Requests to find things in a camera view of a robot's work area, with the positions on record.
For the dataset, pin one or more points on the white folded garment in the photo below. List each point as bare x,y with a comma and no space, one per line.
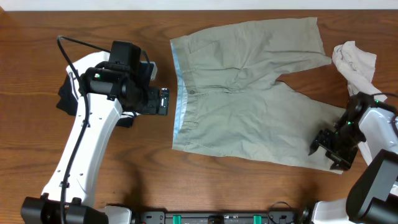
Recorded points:
93,59

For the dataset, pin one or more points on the light grey crumpled garment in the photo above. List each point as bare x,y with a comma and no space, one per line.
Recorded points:
357,68

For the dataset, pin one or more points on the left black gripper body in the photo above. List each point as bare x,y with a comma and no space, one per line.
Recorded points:
163,101

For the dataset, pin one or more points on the khaki green shorts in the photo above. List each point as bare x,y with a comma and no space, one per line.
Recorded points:
230,101

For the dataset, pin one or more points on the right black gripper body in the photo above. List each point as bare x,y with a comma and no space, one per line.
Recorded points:
341,146

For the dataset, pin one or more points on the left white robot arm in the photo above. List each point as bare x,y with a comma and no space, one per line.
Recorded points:
107,90

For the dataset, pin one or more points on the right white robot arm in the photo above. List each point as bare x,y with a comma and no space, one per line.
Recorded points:
371,199

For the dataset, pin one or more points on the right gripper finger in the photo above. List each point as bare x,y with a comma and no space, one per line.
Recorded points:
338,165
314,147

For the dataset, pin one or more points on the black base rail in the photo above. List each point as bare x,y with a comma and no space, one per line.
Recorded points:
279,213

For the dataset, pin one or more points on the black folded garment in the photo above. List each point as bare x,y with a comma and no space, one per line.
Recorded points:
69,104

